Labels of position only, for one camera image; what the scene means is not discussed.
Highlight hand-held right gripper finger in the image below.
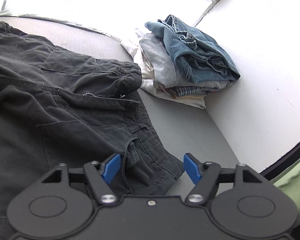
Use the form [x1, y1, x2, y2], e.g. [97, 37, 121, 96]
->
[183, 153, 266, 204]

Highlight black pants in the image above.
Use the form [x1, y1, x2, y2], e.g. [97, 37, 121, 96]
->
[0, 21, 186, 240]

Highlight folded yellow garment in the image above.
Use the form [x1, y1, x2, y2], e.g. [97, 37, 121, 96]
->
[174, 93, 208, 101]

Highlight folded plaid garment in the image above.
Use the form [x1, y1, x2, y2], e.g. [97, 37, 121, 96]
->
[164, 86, 222, 98]

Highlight folded white cloth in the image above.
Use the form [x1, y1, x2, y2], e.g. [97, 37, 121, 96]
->
[120, 28, 207, 110]

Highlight green cloth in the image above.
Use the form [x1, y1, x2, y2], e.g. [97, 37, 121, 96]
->
[272, 148, 300, 221]

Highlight folded grey sweatshirt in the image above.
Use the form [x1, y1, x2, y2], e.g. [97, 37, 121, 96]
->
[139, 38, 232, 90]

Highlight folded blue jeans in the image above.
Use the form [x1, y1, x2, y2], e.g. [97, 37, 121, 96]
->
[144, 15, 241, 84]

